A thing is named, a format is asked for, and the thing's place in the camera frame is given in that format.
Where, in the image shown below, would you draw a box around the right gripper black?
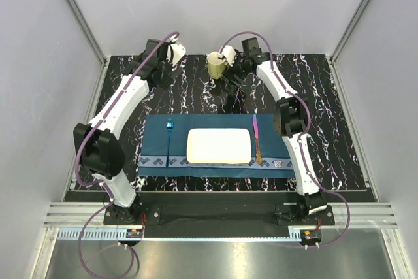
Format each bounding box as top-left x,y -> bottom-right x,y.
221,49 -> 248,88

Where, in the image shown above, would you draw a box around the yellow-green ceramic mug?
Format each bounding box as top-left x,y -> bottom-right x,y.
206,52 -> 229,80

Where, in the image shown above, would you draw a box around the blue fork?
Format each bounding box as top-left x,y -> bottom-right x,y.
165,118 -> 174,167

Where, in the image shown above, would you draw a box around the blue cloth placemat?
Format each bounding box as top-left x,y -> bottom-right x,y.
138,114 -> 295,178

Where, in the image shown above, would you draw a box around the white rectangular plate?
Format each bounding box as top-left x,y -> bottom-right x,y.
186,128 -> 252,165

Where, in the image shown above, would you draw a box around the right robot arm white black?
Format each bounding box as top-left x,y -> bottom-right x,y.
217,37 -> 327,225

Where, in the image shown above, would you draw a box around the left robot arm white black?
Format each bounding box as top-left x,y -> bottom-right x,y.
73,32 -> 186,224

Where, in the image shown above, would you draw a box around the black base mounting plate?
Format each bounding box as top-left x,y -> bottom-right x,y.
104,191 -> 334,225

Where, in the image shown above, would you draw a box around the left connector box black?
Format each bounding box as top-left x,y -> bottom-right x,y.
125,228 -> 144,239

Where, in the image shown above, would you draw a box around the right connector box orange black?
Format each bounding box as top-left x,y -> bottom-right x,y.
300,229 -> 322,246

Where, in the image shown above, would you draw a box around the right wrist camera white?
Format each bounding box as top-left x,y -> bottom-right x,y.
217,45 -> 238,67

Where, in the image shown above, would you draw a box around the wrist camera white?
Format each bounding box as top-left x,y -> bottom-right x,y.
167,41 -> 186,66
217,45 -> 238,67

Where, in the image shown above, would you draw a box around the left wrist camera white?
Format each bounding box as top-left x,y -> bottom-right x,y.
167,41 -> 186,66

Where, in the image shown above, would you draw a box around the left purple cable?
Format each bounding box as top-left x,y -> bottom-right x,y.
74,31 -> 181,276

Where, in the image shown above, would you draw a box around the left aluminium frame post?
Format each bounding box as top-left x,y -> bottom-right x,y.
47,0 -> 110,66

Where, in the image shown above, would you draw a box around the aluminium frame post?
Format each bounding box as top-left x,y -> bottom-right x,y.
329,0 -> 393,64
47,0 -> 110,66

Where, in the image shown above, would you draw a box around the white slotted cable duct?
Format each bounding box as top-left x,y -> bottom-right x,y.
57,228 -> 322,241

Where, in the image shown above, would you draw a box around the right aluminium frame post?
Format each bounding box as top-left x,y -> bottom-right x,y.
329,0 -> 393,64

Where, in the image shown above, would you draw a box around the aluminium front frame rail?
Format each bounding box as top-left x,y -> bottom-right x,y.
43,202 -> 398,229

